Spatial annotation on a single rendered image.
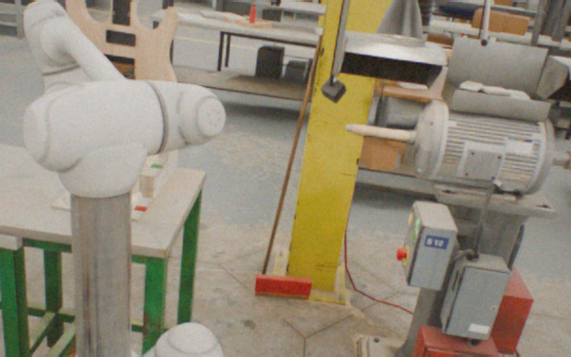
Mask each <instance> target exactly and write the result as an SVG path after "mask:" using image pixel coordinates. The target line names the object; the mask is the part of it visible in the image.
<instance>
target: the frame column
mask: <svg viewBox="0 0 571 357"><path fill-rule="evenodd" d="M443 205H447V207H448V209H449V211H450V214H451V216H452V217H453V219H460V220H466V221H474V222H480V218H481V211H482V209H474V208H467V207H461V205H453V204H447V203H444V204H443ZM528 219H529V216H528V215H523V214H515V213H507V212H495V211H487V213H486V218H485V223H487V224H490V225H491V226H492V228H493V230H492V234H491V237H490V239H485V238H481V244H480V249H479V254H484V255H492V256H497V257H502V258H503V260H504V262H505V265H506V266H507V262H508V260H509V259H510V257H511V254H512V249H513V246H514V243H515V239H516V236H517V233H518V231H519V227H521V226H522V225H523V224H524V223H525V222H526V221H527V220H528ZM456 239H458V243H459V245H460V249H459V250H466V249H472V250H473V251H474V246H475V241H476V237H472V236H465V235H459V234H458V235H456ZM454 263H455V262H453V263H451V264H449V265H448V268H447V270H446V274H445V277H444V280H443V284H442V287H441V291H437V290H434V289H427V288H420V290H419V295H418V298H417V301H416V306H415V309H414V313H413V318H412V321H411V327H410V331H409V335H407V337H406V340H405V342H404V344H403V345H402V346H401V347H400V348H399V349H398V351H397V352H395V356H396V357H411V356H412V353H413V348H414V345H415V341H416V338H417V333H418V331H420V327H421V324H424V325H429V326H430V327H437V328H442V327H443V322H441V318H440V312H441V309H442V306H444V302H445V296H446V292H447V288H448V285H449V282H450V279H451V274H452V271H453V268H454Z"/></svg>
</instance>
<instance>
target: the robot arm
mask: <svg viewBox="0 0 571 357"><path fill-rule="evenodd" d="M24 29H25V36H26V39H27V40H28V42H29V46H30V49H31V52H32V55H33V58H34V60H35V61H36V62H37V63H38V66H39V68H40V70H41V72H42V79H43V85H44V94H43V95H41V96H39V97H38V98H36V100H35V101H33V103H32V104H30V105H29V106H28V108H27V109H26V111H25V120H23V135H25V144H26V148H27V150H28V152H29V154H30V155H31V157H32V159H34V160H35V162H36V163H38V164H39V165H40V166H43V167H45V168H47V170H49V171H54V172H57V173H58V175H59V179H60V182H61V184H62V185H64V186H65V188H66V189H67V190H68V191H69V192H70V211H71V234H72V258H73V269H74V292H75V316H76V357H140V356H139V355H138V354H137V353H136V352H133V351H132V350H131V288H132V189H133V187H134V186H135V185H136V183H137V180H138V179H139V175H140V173H141V172H142V170H143V166H144V164H145V162H146V158H147V157H150V155H156V154H160V153H165V152H169V151H173V150H178V149H181V148H185V147H187V146H189V145H204V144H206V143H207V142H208V141H210V140H212V139H214V138H215V137H217V136H218V135H219V134H220V133H221V131H222V128H223V125H224V122H225V112H224V109H223V107H222V103H221V101H220V100H219V99H218V97H217V96H216V95H214V94H212V93H211V91H209V90H208V89H206V88H204V87H201V86H197V85H193V84H182V83H173V82H165V81H163V80H136V76H135V75H134V74H133V68H130V69H128V70H126V72H125V74H124V75H122V74H120V73H119V71H118V70H117V69H116V68H115V67H114V66H113V65H112V64H111V63H109V60H108V59H107V58H106V57H105V56H104V55H103V54H102V53H101V52H99V51H98V48H97V47H96V46H95V45H94V44H93V43H92V42H91V41H89V39H88V38H87V37H86V36H85V35H83V34H82V32H81V30H80V29H79V28H78V26H77V25H75V24H74V23H73V21H72V20H71V18H69V17H68V15H67V13H66V11H65V10H64V9H63V7H62V6H60V5H59V4H58V3H57V2H54V1H52V0H42V1H38V2H35V3H32V4H29V5H28V6H27V7H26V9H25V12H24ZM142 357H224V356H223V352H222V349H221V346H220V344H219V343H218V342H217V339H216V337H214V336H213V334H212V333H211V332H210V331H209V329H208V328H207V327H205V326H202V325H200V324H196V323H185V324H181V325H176V326H174V327H173V328H172V329H171V330H169V331H167V332H166V333H165V334H164V335H163V336H162V337H161V338H160V340H159V341H158V342H157V343H156V345H155V346H154V347H152V348H151V350H149V351H148V352H147V353H145V354H144V355H143V356H142Z"/></svg>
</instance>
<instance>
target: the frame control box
mask: <svg viewBox="0 0 571 357"><path fill-rule="evenodd" d="M414 204H415V205H416V209H415V213H414V214H411V219H412V220H411V223H410V224H408V227H407V232H406V236H405V240H404V245H403V251H407V259H402V264H403V270H404V274H405V279H406V283H407V285H408V286H413V287H420V288H427V289H434V290H437V291H441V287H442V284H443V281H444V277H445V274H446V270H447V268H448V265H449V264H452V263H453V262H455V261H457V260H458V259H460V258H462V257H464V256H466V257H465V259H466V261H469V262H473V261H474V260H473V255H474V252H473V250H472V249H466V250H463V251H461V252H459V253H458V256H457V257H451V258H450V256H451V252H452V249H453V246H454V243H455V238H456V235H458V229H456V226H455V224H454V222H453V219H452V216H451V214H450V211H449V209H448V207H447V205H442V204H436V203H428V202H421V201H415V203H413V205H414ZM418 219H420V225H419V229H418V228H417V227H416V222H417V220H418ZM414 230H416V236H415V239H414V240H413V231H414Z"/></svg>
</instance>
